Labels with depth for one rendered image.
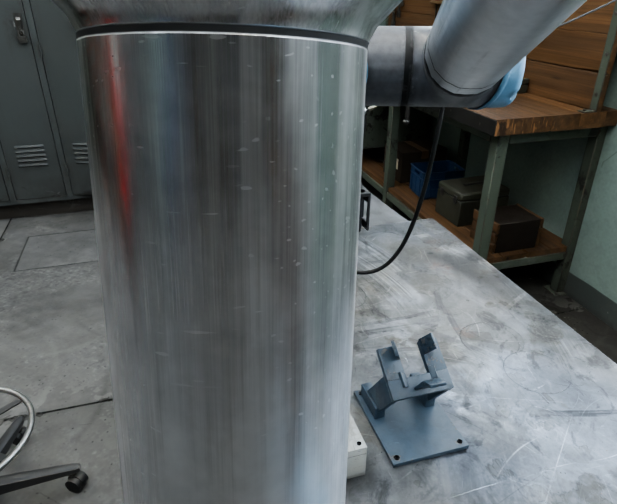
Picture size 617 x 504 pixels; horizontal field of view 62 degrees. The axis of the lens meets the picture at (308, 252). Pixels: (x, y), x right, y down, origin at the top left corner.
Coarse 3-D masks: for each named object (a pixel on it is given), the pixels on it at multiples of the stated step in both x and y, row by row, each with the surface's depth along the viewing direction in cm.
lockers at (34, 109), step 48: (0, 0) 267; (48, 0) 271; (0, 48) 277; (48, 48) 282; (0, 96) 287; (48, 96) 293; (0, 144) 297; (48, 144) 304; (0, 192) 308; (48, 192) 316
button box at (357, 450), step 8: (352, 424) 60; (352, 432) 59; (352, 440) 58; (360, 440) 58; (352, 448) 57; (360, 448) 57; (352, 456) 57; (360, 456) 58; (352, 464) 58; (360, 464) 58; (352, 472) 59; (360, 472) 59
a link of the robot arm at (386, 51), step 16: (384, 32) 48; (400, 32) 48; (368, 48) 48; (384, 48) 48; (400, 48) 48; (368, 64) 48; (384, 64) 48; (400, 64) 48; (368, 80) 49; (384, 80) 48; (400, 80) 48; (368, 96) 50; (384, 96) 50; (400, 96) 50
